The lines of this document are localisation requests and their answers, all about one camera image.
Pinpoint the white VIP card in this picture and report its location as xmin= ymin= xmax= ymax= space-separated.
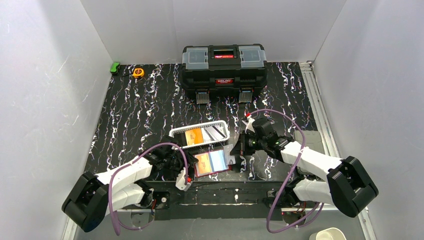
xmin=223 ymin=144 xmax=236 ymax=166

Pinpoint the red leather card holder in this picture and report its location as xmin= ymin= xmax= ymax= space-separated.
xmin=194 ymin=149 xmax=231 ymax=178

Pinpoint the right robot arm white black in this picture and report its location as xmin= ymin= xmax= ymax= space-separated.
xmin=230 ymin=117 xmax=379 ymax=218

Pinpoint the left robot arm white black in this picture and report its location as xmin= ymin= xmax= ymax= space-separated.
xmin=61 ymin=142 xmax=198 ymax=236

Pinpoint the white plastic basket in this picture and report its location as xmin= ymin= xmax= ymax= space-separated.
xmin=168 ymin=120 xmax=230 ymax=149

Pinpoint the black plastic toolbox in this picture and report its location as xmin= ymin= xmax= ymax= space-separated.
xmin=179 ymin=43 xmax=268 ymax=104

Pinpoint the orange tape measure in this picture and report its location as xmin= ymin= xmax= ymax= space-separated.
xmin=132 ymin=68 xmax=145 ymax=78

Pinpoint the green small object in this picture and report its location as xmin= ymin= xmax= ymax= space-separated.
xmin=109 ymin=62 xmax=121 ymax=75

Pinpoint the white cup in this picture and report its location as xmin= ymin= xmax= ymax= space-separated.
xmin=309 ymin=227 xmax=346 ymax=240

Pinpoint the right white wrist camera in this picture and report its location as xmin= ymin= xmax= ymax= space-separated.
xmin=241 ymin=113 xmax=255 ymax=134

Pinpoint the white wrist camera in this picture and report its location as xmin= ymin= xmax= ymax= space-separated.
xmin=241 ymin=113 xmax=255 ymax=134
xmin=175 ymin=167 xmax=192 ymax=192

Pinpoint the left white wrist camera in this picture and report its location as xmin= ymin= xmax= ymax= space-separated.
xmin=175 ymin=167 xmax=192 ymax=192

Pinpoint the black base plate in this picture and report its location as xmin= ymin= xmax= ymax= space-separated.
xmin=147 ymin=180 xmax=282 ymax=221

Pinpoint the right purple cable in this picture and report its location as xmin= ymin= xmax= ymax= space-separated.
xmin=246 ymin=108 xmax=325 ymax=235

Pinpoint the purple cable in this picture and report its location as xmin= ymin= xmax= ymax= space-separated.
xmin=246 ymin=108 xmax=325 ymax=235
xmin=108 ymin=142 xmax=190 ymax=237

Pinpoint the aluminium rail frame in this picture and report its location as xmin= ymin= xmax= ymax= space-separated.
xmin=62 ymin=61 xmax=377 ymax=240

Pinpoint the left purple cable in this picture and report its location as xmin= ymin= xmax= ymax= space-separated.
xmin=108 ymin=142 xmax=190 ymax=237

